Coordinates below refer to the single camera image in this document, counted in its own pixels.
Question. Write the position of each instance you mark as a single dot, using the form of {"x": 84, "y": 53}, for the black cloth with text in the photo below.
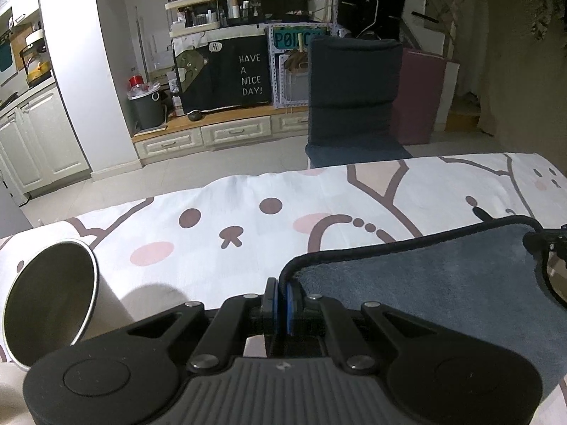
{"x": 227, "y": 73}

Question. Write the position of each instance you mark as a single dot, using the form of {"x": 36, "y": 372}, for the dark blue chair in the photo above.
{"x": 353, "y": 84}

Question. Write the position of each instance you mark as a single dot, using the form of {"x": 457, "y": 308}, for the teal poison sign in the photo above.
{"x": 288, "y": 49}

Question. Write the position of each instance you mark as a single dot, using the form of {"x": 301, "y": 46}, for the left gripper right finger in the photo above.
{"x": 326, "y": 319}

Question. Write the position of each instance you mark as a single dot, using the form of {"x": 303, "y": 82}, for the bear pattern tablecloth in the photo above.
{"x": 173, "y": 260}

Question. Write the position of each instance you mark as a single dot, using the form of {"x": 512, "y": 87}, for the maroon folded mat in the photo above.
{"x": 419, "y": 95}

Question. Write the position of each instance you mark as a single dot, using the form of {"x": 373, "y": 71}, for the purple and grey towel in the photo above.
{"x": 478, "y": 280}

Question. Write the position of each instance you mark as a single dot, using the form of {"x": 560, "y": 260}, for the cream two tier shelf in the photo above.
{"x": 188, "y": 17}

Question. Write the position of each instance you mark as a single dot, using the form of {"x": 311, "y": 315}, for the white low drawer cabinet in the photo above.
{"x": 220, "y": 130}

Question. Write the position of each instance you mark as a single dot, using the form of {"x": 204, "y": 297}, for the white kitchen cabinet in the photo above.
{"x": 38, "y": 143}

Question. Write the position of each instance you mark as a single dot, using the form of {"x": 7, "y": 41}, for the dark grey trash bin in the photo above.
{"x": 148, "y": 109}

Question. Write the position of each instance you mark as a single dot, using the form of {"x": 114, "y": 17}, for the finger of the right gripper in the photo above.
{"x": 541, "y": 244}

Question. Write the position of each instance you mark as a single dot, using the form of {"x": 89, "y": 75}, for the black hanging garment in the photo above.
{"x": 371, "y": 19}

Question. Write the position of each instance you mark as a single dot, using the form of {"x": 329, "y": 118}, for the beige cup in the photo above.
{"x": 59, "y": 299}

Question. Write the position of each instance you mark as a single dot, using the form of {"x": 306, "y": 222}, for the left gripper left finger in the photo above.
{"x": 239, "y": 318}

